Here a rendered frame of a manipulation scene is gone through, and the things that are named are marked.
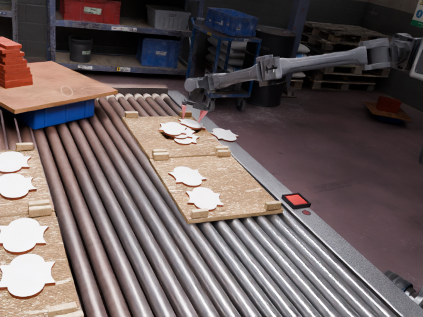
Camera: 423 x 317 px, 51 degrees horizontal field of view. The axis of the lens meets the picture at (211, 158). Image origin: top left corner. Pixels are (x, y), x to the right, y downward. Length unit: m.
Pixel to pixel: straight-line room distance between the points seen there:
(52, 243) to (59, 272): 0.11
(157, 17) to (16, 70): 3.98
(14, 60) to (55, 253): 1.01
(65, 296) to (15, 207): 0.40
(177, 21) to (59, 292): 5.11
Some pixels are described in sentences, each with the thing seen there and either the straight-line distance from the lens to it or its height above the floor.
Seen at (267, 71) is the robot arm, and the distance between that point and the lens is 1.66.
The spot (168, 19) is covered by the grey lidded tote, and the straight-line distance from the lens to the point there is 5.91.
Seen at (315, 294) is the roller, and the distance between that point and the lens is 1.25.
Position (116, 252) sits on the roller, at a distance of 1.24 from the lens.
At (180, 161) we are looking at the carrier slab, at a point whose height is 0.94.
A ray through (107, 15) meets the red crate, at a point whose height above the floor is 0.74.
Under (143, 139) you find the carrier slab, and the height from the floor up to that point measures 0.94.
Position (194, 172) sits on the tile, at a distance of 1.62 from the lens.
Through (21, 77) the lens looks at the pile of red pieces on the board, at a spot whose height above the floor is 1.08.
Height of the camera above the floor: 1.69
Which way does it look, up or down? 25 degrees down
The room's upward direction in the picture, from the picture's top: 10 degrees clockwise
